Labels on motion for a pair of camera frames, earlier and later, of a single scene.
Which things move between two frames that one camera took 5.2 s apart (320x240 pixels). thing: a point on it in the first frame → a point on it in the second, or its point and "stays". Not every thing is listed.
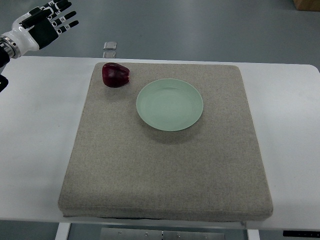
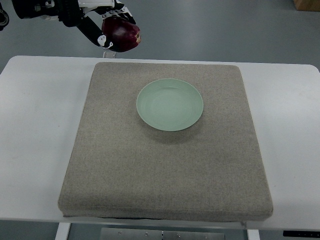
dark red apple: [115, 75] → [123, 35]
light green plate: [169, 104] stays
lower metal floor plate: [109, 54] stays
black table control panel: [303, 233] stays
